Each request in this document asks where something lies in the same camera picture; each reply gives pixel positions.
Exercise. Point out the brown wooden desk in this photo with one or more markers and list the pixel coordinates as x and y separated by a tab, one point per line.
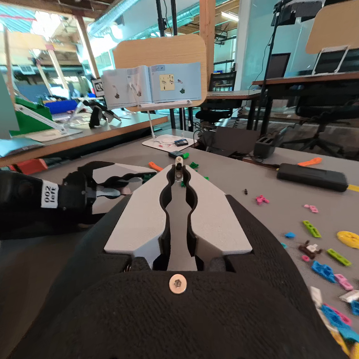
308	80

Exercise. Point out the black white marker sign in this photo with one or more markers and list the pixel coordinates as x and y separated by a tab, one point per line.
98	87

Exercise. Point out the wooden support post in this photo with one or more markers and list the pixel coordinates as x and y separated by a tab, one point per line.
207	28

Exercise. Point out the orange brick separator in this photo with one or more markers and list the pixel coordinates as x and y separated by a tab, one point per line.
310	162
154	167

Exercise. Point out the grey battery charger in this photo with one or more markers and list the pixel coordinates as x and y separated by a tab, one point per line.
265	147

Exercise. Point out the black light panel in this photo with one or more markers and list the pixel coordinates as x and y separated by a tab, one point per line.
294	11

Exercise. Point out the wood-edged grey table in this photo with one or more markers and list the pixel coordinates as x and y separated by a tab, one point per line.
98	134

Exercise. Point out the small blue battery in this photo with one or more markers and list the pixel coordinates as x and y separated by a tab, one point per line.
181	143

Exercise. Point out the wooden book stand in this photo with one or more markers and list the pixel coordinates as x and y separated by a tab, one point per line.
168	50
42	119
331	30

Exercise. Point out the black battery pack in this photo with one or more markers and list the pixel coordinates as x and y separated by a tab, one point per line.
175	154

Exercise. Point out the light pink small brick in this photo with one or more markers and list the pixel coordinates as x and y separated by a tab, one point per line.
311	208

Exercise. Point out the small black monitor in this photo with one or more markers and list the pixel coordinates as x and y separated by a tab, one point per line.
277	66

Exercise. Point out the green paper bag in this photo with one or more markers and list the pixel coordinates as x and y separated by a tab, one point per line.
30	117

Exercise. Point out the light blue instruction booklet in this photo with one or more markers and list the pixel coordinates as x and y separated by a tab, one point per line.
174	81

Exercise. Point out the person's left forearm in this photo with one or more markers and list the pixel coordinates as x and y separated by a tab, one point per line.
33	230

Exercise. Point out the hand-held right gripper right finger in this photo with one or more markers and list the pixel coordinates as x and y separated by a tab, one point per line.
221	218

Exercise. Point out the yellow round dish plate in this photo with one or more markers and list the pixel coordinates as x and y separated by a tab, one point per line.
349	239

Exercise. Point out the black office chair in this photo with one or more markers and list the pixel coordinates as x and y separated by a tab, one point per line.
322	112

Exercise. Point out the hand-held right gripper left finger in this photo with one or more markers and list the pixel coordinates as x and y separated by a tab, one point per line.
137	221

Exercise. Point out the dark flat panel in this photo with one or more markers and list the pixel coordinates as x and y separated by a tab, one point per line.
230	140

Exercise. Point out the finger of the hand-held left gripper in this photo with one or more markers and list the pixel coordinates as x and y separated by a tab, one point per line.
123	169
112	196

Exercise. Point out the small white toy brick piece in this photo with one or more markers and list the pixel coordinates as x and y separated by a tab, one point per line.
178	161

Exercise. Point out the blue storage bin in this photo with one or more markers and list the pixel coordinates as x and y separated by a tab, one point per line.
60	106

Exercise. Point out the pile of pastel toy bricks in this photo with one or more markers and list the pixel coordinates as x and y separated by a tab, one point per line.
325	272

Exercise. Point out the black light stand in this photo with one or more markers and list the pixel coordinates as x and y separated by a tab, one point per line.
269	73

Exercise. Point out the black power bank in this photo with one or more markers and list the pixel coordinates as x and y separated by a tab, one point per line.
311	176

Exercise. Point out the green toy bricks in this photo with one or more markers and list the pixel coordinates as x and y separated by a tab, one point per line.
193	165

